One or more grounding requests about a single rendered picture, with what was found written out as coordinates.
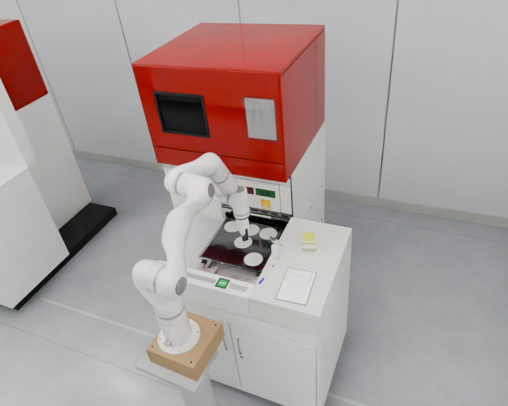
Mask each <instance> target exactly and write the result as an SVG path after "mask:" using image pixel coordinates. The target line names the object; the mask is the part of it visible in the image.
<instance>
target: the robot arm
mask: <svg viewBox="0 0 508 406"><path fill-rule="evenodd" d="M208 177H210V179H209V178H208ZM211 180H212V181H213V182H214V184H215V185H216V186H217V187H216V189H215V190H214V184H213V182H212V181H211ZM164 186H165V188H166V189H167V191H169V192H170V193H172V194H175V195H178V196H182V197H186V200H185V202H184V203H182V204H181V205H179V206H178V207H177V208H175V209H173V210H171V211H170V212H169V214H168V216H167V218H166V220H165V223H164V228H163V231H162V235H161V243H162V247H163V248H164V251H165V253H166V255H167V264H164V263H160V262H157V261H155V260H151V259H143V260H141V261H139V262H138V263H137V264H136V265H135V266H134V268H133V270H132V280H133V283H134V285H135V287H136V289H137V290H138V291H139V293H140V294H141V295H142V296H143V297H144V298H145V299H146V300H147V301H148V302H149V303H150V304H151V305H152V306H153V307H154V309H155V311H156V315H157V317H158V320H159V322H160V326H161V331H160V332H159V335H158V345H159V347H160V348H161V350H163V351H164V352H165V353H166V354H172V355H178V354H184V353H186V352H188V351H189V350H191V349H193V348H194V347H195V346H196V344H197V343H198V341H199V338H200V335H201V331H200V328H199V326H198V324H197V323H196V322H195V321H193V320H191V319H189V318H188V315H187V312H186V310H185V305H184V302H183V300H182V297H181V294H182V293H183V292H184V291H185V288H186V285H187V280H188V279H187V270H186V264H185V241H186V238H187V234H188V232H189V228H190V225H191V222H192V221H193V219H194V217H195V216H196V215H197V214H198V213H199V212H200V211H201V210H202V209H204V208H205V207H206V206H208V205H209V204H210V202H211V201H212V199H213V197H214V195H215V196H216V197H217V198H218V200H219V201H220V202H222V203H223V204H225V205H229V206H231V207H232V208H233V214H234V217H235V220H236V226H237V228H238V230H239V232H240V234H241V235H242V240H243V242H244V241H247V240H248V234H250V226H249V222H248V217H249V214H250V210H249V204H248V191H247V188H246V187H244V186H243V185H237V182H236V180H235V178H234V177H233V175H232V174H231V173H230V171H229V170H228V168H227V167H226V165H225V164H224V162H223V161H222V160H221V159H220V158H219V157H218V156H217V155H216V154H215V153H212V152H208V153H206V154H204V155H202V156H201V157H199V158H198V159H196V160H195V161H192V162H189V163H187V164H182V165H179V166H177V167H175V168H173V169H172V170H171V171H169V172H168V173H167V175H166V176H165V178H164Z"/></svg>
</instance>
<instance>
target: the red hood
mask: <svg viewBox="0 0 508 406"><path fill-rule="evenodd" d="M131 65H132V69H133V72H134V75H135V81H136V84H137V87H138V90H139V96H140V99H141V102H142V106H143V109H144V114H145V118H146V121H147V124H148V129H149V133H150V136H151V140H152V145H153V148H154V152H155V154H156V160H157V163H161V164H171V165H176V166H179V165H182V164H187V163H189V162H192V161H195V160H196V159H198V158H199V157H201V156H202V155H204V154H206V153H208V152H212V153H215V154H216V155H217V156H218V157H219V158H220V159H221V160H222V161H223V162H224V164H225V165H226V167H227V168H228V170H229V171H230V173H231V174H232V175H237V176H247V177H252V178H257V179H263V180H272V181H278V182H283V183H286V182H287V181H288V179H289V178H290V176H291V175H292V173H293V171H294V169H295V168H296V167H297V165H298V163H299V161H300V159H301V158H302V157H303V155H304V153H305V152H306V149H307V148H308V147H309V145H310V143H311V141H312V140H313V138H314V137H315V135H316V134H317V132H318V130H319V128H320V127H321V125H322V124H323V122H324V120H325V25H316V24H265V23H199V24H198V25H196V26H195V27H192V28H190V29H189V30H188V31H186V32H184V33H182V34H181V35H179V36H178V37H176V38H174V39H172V40H170V41H169V42H168V43H165V44H164V45H162V46H160V47H158V48H157V49H155V50H154V51H152V52H150V53H148V54H147V55H146V56H143V57H141V58H140V59H138V60H137V61H135V62H133V63H132V64H131Z"/></svg>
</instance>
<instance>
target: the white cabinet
mask: <svg viewBox="0 0 508 406"><path fill-rule="evenodd" d="M350 263H351V251H350V253H349V256H348V259H347V262H346V264H345V267H344V271H343V274H342V276H341V279H340V282H339V286H338V288H337V290H336V293H335V297H334V300H333V302H332V305H331V309H330V311H329V313H328V316H327V320H326V323H325V326H324V328H323V332H322V335H321V337H317V336H314V335H311V334H308V333H303V332H300V331H297V330H294V329H289V328H286V327H283V326H280V325H275V324H272V323H269V322H266V321H261V320H258V319H255V318H252V317H250V318H248V317H243V316H240V315H237V314H234V313H229V312H226V311H223V310H220V309H216V308H212V307H210V306H206V305H204V304H199V303H195V302H193V301H189V300H184V299H182V300H183V302H184V305H185V310H186V311H188V312H191V313H195V314H197V315H200V316H203V317H207V318H210V319H212V320H214V321H218V322H221V323H223V329H224V333H225V337H224V338H223V340H222V341H221V343H220V345H219V347H218V351H219V356H218V357H217V358H216V360H215V362H214V364H213V366H212V367H211V369H210V370H209V372H208V373H209V376H210V379H212V380H214V381H217V382H220V383H223V384H226V385H228V386H231V387H234V388H237V389H240V390H242V391H244V392H248V393H251V394H253V395H255V396H259V397H262V398H265V399H266V400H271V401H273V402H276V403H278V404H282V405H285V406H324V404H325V401H326V398H327V393H328V391H329V387H330V385H331V380H332V377H333V374H334V371H335V366H336V363H337V361H338V357H339V352H340V350H341V347H342V344H343V341H344V336H345V334H346V331H347V318H348V291H349V277H350Z"/></svg>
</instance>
